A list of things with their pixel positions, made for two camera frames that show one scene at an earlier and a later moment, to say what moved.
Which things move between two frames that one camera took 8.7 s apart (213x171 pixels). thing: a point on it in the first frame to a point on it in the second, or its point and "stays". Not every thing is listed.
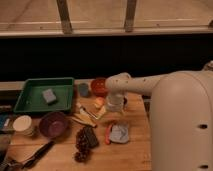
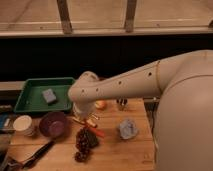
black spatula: [38, 154] stays
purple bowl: [53, 125] stays
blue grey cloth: [119, 134] to [128, 129]
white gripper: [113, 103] to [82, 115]
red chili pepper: [108, 133] to [97, 132]
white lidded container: [23, 124] stays
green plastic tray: [32, 99] stays
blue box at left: [6, 122] stays
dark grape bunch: [82, 144] stays
